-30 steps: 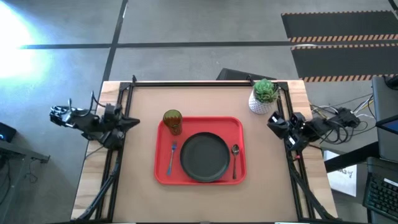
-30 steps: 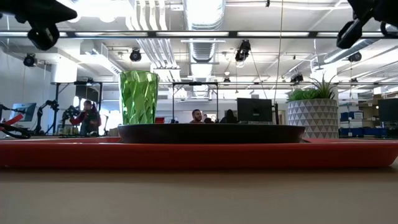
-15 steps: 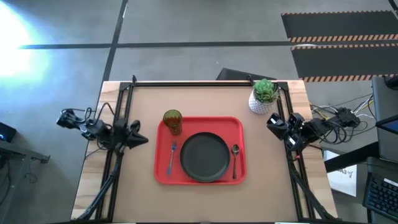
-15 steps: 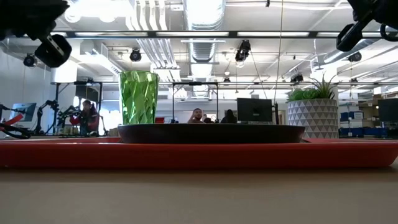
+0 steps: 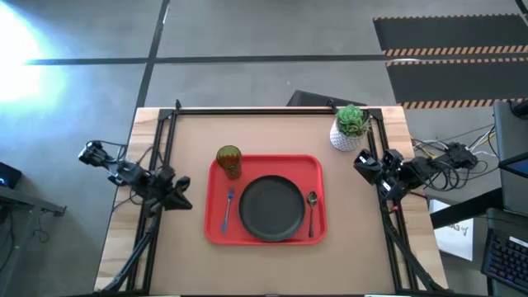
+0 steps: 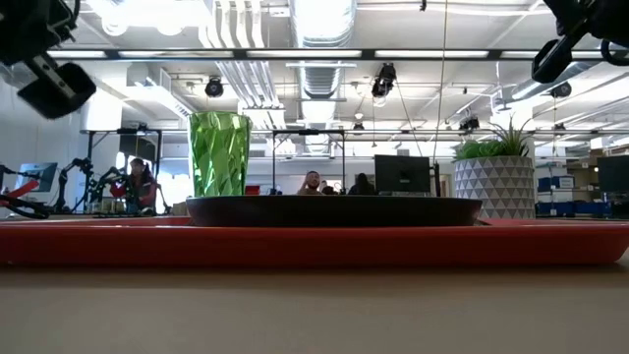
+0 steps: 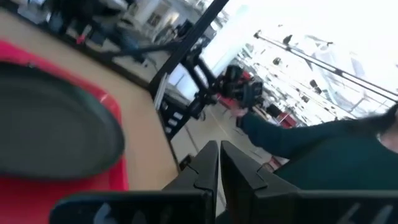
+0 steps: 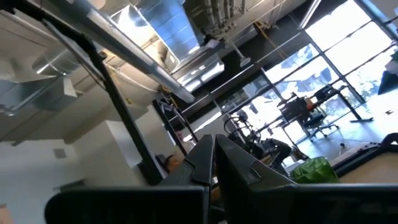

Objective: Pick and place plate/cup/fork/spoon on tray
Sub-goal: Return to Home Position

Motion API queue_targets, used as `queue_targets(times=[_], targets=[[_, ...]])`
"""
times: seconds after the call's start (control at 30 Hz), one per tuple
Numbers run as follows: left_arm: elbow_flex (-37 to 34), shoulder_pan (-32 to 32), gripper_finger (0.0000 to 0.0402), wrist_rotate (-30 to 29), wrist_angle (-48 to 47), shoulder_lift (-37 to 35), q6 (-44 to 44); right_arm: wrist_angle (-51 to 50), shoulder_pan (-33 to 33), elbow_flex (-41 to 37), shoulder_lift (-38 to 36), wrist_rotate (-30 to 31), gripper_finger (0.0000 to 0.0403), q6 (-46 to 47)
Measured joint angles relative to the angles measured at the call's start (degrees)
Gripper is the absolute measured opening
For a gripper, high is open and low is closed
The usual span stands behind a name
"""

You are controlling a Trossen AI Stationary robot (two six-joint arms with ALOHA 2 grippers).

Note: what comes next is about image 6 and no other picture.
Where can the row of blue storage bins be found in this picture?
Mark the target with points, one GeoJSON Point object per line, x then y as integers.
{"type": "Point", "coordinates": [570, 208]}

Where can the black ceiling camera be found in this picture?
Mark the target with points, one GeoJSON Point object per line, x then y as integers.
{"type": "Point", "coordinates": [561, 89]}
{"type": "Point", "coordinates": [469, 123]}
{"type": "Point", "coordinates": [384, 81]}
{"type": "Point", "coordinates": [214, 87]}

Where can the blue storage bin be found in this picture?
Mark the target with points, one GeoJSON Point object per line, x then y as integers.
{"type": "Point", "coordinates": [555, 183]}

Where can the red plastic tray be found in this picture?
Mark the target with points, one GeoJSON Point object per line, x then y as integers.
{"type": "Point", "coordinates": [314, 246]}

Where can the black background robot arm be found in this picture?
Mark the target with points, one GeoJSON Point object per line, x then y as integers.
{"type": "Point", "coordinates": [105, 179]}
{"type": "Point", "coordinates": [61, 189]}

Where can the succulent in white patterned pot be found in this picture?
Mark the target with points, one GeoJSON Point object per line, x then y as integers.
{"type": "Point", "coordinates": [494, 187]}

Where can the black computer monitor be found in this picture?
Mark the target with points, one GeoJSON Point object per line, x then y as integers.
{"type": "Point", "coordinates": [403, 174]}
{"type": "Point", "coordinates": [614, 174]}

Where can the computer monitor with lit screen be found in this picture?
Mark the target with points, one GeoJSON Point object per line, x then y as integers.
{"type": "Point", "coordinates": [37, 177]}

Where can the red storage bins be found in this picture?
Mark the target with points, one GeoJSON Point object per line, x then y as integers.
{"type": "Point", "coordinates": [252, 190]}

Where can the person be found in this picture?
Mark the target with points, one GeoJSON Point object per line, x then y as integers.
{"type": "Point", "coordinates": [311, 182]}
{"type": "Point", "coordinates": [142, 187]}
{"type": "Point", "coordinates": [328, 189]}
{"type": "Point", "coordinates": [362, 186]}

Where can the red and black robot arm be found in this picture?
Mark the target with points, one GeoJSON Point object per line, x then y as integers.
{"type": "Point", "coordinates": [24, 188]}

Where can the black round plate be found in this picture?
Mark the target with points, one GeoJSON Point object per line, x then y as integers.
{"type": "Point", "coordinates": [334, 211]}

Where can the black metal stand frame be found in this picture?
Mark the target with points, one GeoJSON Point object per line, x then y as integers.
{"type": "Point", "coordinates": [89, 147]}
{"type": "Point", "coordinates": [273, 162]}

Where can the black overhead frame beam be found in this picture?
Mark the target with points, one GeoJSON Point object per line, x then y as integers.
{"type": "Point", "coordinates": [112, 54]}

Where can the green faceted plastic cup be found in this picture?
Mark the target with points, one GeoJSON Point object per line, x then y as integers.
{"type": "Point", "coordinates": [218, 157]}

